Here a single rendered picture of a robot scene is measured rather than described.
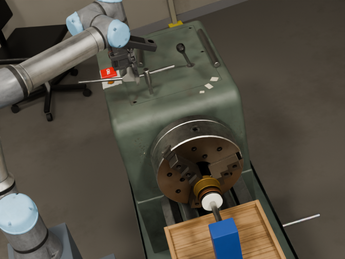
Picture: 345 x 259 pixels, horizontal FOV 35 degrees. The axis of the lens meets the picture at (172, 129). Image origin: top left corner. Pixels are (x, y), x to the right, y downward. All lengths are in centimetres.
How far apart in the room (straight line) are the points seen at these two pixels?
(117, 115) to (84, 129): 212
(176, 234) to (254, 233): 28
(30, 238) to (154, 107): 64
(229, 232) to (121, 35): 66
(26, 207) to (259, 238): 80
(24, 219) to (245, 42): 326
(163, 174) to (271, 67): 250
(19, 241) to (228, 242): 62
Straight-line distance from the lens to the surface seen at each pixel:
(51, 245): 175
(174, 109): 193
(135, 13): 490
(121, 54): 181
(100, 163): 373
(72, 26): 169
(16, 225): 164
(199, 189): 180
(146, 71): 188
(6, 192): 173
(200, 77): 204
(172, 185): 192
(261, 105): 389
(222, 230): 168
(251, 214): 201
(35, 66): 149
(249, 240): 193
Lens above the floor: 241
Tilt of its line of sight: 39 degrees down
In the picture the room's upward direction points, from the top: 14 degrees counter-clockwise
